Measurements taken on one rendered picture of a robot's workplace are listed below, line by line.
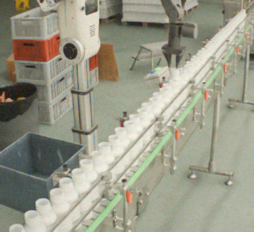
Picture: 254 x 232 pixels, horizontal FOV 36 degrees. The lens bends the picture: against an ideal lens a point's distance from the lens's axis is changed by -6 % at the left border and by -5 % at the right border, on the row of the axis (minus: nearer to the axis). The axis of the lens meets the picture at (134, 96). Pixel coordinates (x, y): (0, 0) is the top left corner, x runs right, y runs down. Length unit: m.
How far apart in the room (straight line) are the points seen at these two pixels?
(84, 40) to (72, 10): 0.18
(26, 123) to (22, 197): 1.64
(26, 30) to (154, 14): 4.64
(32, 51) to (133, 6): 4.64
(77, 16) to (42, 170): 0.82
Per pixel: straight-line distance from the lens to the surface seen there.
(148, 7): 8.28
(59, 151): 1.85
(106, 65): 5.23
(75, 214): 1.17
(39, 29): 3.91
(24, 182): 1.63
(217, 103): 2.92
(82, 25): 2.21
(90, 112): 2.46
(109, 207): 1.29
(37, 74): 4.05
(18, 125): 3.26
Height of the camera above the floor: 1.78
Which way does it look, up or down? 22 degrees down
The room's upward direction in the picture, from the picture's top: 1 degrees counter-clockwise
